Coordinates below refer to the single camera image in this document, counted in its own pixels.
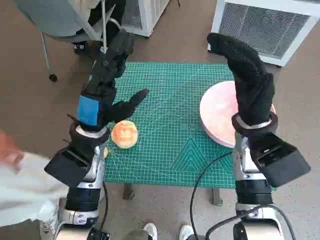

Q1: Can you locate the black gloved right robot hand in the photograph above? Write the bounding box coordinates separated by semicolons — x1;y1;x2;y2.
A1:
206;32;276;125

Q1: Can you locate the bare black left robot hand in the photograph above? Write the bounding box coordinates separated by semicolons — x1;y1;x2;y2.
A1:
76;31;151;131

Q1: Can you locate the pink bowl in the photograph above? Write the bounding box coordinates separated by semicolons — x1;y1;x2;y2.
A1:
199;80;276;148

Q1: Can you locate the round toy bread bun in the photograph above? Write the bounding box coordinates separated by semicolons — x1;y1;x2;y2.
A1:
111;119;140;150

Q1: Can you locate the large white vented cabinet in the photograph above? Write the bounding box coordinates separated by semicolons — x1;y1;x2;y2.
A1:
207;0;320;68

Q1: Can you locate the green cutting mat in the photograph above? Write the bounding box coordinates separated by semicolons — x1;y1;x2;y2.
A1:
103;61;277;191

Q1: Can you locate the grey metal table leg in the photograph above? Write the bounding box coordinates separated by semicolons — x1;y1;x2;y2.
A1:
122;183;136;201
211;187;224;207

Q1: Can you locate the grey office chair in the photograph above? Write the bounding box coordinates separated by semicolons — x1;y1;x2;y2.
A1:
11;0;118;82

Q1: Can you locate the seated person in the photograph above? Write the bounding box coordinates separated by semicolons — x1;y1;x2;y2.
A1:
72;0;127;55

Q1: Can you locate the person in white clothing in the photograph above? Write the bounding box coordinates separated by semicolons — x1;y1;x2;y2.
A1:
0;128;68;240

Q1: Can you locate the small white vented cabinet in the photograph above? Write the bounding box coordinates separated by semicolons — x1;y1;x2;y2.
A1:
119;0;172;38

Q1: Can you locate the black robot waist part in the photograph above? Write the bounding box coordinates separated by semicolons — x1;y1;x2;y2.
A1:
91;226;112;240

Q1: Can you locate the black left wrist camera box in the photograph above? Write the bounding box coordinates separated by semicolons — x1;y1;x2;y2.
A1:
44;146;95;188

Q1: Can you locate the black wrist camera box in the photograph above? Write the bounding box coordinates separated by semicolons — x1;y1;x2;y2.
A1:
44;146;95;188
249;132;312;188

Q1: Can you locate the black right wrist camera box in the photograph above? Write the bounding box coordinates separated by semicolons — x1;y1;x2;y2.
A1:
249;132;312;188

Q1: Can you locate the long black robot cable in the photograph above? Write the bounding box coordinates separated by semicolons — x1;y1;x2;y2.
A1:
189;151;237;240

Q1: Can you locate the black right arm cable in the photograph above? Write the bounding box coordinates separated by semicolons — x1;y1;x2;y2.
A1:
206;204;292;240

